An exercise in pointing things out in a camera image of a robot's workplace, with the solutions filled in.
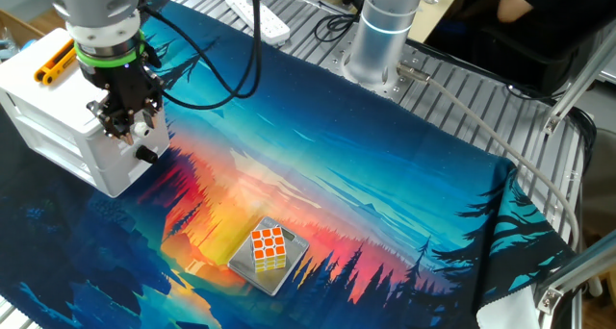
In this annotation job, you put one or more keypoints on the aluminium frame profile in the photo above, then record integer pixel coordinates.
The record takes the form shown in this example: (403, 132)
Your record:
(577, 270)
(580, 81)

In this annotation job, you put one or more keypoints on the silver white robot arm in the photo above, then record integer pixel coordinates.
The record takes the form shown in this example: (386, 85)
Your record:
(96, 7)

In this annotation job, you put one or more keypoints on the white power strip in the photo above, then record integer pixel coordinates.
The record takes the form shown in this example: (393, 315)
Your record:
(260, 16)

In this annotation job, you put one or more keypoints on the colourful landscape print cloth mat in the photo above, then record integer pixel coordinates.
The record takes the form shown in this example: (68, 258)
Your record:
(337, 151)

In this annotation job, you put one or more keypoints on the brown cardboard box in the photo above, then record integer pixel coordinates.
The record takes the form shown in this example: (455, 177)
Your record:
(14, 27)

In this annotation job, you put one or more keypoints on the bare forearm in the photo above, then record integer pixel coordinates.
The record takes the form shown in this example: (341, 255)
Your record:
(510, 7)

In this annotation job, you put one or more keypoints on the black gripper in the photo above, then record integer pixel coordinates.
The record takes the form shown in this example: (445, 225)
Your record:
(125, 86)

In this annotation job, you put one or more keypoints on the yellow folding hex key set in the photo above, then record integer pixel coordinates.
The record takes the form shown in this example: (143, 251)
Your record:
(53, 64)

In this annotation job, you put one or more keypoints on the silver digital kitchen scale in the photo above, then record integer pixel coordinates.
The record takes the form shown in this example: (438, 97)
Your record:
(274, 283)

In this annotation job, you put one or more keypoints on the rubik's cube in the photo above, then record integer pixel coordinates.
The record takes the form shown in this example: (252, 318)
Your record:
(267, 245)

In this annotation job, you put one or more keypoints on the white plastic drawer cabinet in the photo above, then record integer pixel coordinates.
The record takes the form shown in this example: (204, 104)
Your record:
(62, 103)

